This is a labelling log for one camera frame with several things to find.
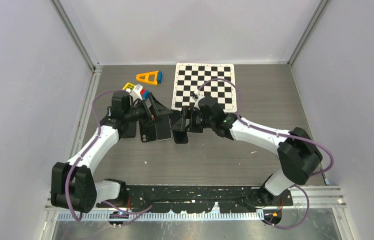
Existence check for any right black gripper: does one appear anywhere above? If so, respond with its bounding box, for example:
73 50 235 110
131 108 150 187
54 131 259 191
172 105 215 134

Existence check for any black white checkerboard mat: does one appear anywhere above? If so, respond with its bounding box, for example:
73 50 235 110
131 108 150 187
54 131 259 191
171 63 237 113

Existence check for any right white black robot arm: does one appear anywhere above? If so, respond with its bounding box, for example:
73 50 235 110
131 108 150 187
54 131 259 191
171 96 322 205

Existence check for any orange triangle toy block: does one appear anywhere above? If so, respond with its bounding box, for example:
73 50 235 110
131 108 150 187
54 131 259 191
136 70 163 86

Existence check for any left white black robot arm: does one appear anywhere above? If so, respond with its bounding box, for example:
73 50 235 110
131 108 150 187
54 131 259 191
51 90 172 216

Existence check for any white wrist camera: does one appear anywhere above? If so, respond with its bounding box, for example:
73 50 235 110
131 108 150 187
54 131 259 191
191 89 205 109
130 84 144 102

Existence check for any yellow red blue toy block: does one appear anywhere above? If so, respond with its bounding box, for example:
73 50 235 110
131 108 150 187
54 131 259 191
123 82 149 101

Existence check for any black phone on table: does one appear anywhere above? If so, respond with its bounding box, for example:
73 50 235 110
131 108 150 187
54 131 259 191
119 121 137 139

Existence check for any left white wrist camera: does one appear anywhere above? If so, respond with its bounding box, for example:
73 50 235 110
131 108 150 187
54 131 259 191
130 84 144 102

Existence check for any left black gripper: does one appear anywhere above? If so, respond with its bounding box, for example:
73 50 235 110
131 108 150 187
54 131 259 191
125 93 172 128

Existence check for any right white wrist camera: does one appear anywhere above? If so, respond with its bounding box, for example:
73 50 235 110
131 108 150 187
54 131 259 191
191 89 205 109

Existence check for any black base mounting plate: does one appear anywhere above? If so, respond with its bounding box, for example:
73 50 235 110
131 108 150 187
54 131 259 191
110 184 293 214

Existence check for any white edged bare phone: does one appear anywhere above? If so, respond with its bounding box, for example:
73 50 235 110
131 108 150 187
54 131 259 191
155 115 172 141

